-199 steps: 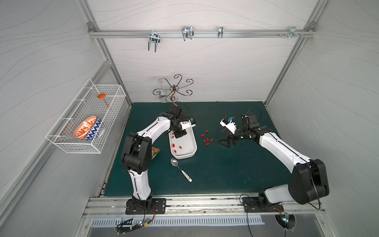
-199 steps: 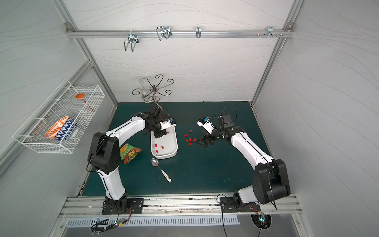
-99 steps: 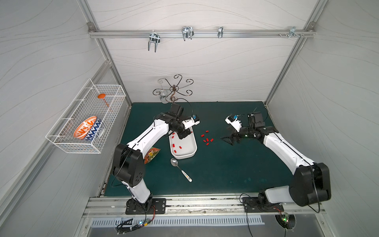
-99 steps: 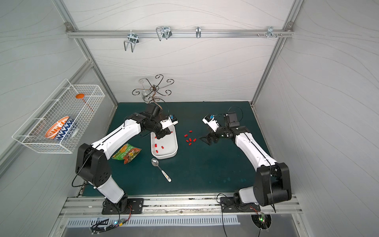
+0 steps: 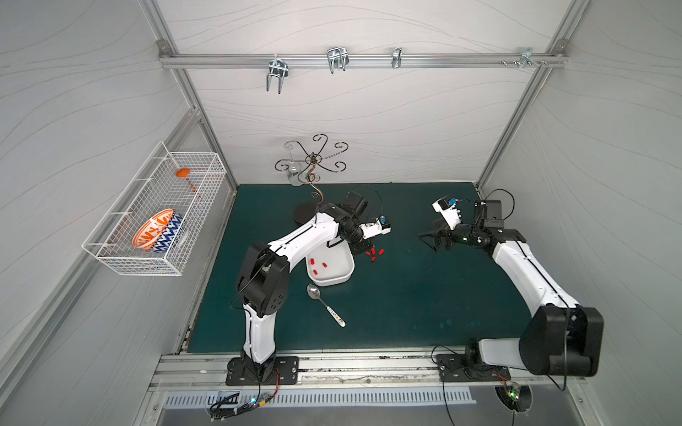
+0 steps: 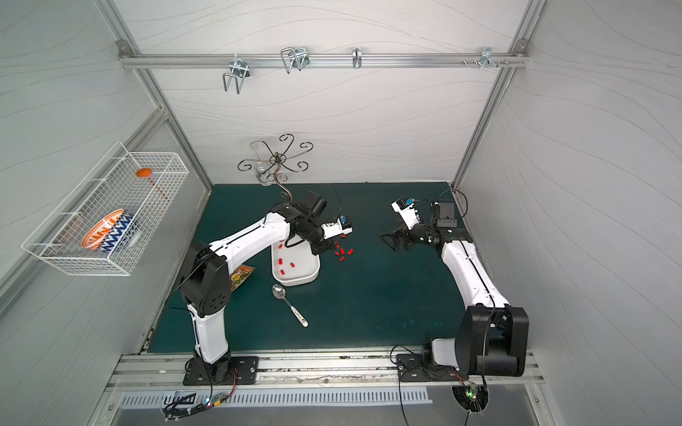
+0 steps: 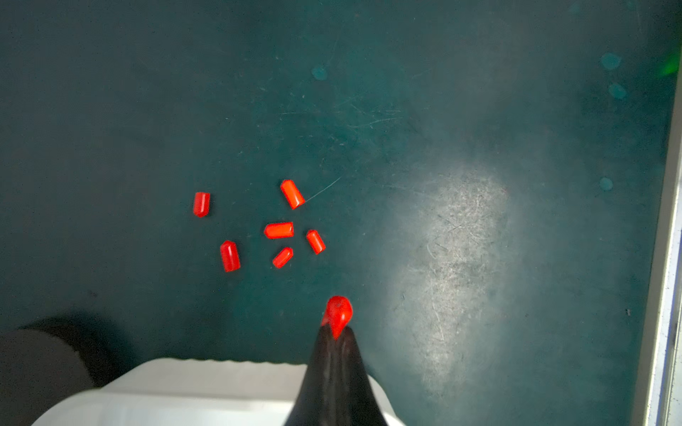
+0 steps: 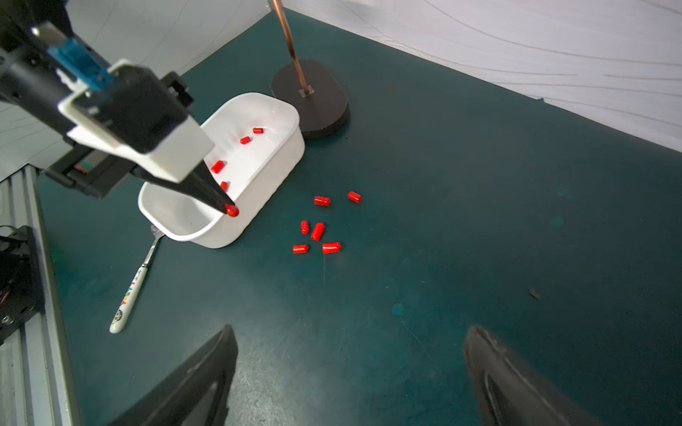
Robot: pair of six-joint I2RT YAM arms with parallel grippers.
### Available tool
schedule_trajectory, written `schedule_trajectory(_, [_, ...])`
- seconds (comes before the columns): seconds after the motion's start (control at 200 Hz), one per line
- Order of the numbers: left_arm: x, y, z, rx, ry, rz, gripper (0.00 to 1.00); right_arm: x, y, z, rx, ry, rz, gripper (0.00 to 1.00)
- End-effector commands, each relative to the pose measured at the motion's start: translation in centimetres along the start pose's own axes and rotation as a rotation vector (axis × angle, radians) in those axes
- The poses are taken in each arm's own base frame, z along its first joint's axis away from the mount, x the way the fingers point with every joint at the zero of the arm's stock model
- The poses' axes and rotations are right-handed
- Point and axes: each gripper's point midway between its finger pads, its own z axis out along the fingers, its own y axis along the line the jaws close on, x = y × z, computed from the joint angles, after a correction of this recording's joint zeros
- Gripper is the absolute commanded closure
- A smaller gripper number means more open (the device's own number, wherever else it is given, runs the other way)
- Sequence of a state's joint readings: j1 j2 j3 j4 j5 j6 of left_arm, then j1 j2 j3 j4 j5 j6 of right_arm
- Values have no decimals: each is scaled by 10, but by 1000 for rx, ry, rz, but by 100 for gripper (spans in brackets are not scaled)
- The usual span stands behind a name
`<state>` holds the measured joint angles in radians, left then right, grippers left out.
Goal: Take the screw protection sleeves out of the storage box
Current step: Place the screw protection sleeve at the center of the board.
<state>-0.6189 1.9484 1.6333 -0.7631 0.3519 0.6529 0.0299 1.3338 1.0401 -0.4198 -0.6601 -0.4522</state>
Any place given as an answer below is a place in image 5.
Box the white vent strip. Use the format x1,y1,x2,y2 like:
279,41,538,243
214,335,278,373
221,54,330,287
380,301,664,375
163,386,477,410

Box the orange blue patterned bowl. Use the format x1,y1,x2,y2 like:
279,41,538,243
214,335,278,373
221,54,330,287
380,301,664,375
132,209,184,253

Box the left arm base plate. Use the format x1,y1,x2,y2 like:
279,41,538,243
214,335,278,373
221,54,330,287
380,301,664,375
225,356,300,386

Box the white storage box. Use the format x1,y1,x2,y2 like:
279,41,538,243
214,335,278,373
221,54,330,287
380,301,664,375
305,237,355,287

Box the aluminium front rail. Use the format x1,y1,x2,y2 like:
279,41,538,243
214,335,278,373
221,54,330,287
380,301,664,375
148,348,587,392

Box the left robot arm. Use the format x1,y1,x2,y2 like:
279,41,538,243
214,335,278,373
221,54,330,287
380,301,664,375
236,192,391,367

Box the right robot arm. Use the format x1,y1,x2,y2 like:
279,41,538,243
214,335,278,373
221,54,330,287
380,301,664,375
418,197,605,377

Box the aluminium top rail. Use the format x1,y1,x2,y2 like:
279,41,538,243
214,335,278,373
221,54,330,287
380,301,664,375
159,53,569,70

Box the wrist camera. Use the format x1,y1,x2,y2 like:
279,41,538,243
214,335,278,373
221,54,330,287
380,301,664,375
360,216,391,240
432,196,462,231

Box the black cables with board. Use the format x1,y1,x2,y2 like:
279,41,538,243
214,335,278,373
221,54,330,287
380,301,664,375
206,372,281,422

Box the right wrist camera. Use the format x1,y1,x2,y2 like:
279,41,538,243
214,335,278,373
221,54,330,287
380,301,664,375
432,196,462,231

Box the orange small spoon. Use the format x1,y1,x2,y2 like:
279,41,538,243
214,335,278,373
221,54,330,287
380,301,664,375
176,168,196,193

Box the spoon with white handle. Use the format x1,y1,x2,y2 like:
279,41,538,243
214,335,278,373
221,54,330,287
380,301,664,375
307,284,346,328

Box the white wire basket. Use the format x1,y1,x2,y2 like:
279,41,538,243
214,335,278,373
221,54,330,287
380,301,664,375
82,142,227,276

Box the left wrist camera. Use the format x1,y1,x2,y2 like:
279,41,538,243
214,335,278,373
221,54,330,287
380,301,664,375
360,216,391,240

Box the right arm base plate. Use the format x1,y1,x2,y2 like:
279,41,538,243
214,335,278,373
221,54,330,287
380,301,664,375
433,353,512,383

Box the black metal cup stand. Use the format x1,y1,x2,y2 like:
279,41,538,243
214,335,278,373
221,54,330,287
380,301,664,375
275,133,349,225

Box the glass cup on stand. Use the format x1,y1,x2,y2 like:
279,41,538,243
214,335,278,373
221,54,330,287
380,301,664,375
286,161,301,186

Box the round black fan board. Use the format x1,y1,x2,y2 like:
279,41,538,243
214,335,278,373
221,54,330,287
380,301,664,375
495,385,533,414

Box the aluminium rail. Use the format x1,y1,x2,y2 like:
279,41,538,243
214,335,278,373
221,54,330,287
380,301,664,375
159,53,569,70
148,348,587,392

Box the metal double hook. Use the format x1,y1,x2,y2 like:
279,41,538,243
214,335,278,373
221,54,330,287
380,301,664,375
266,58,289,94

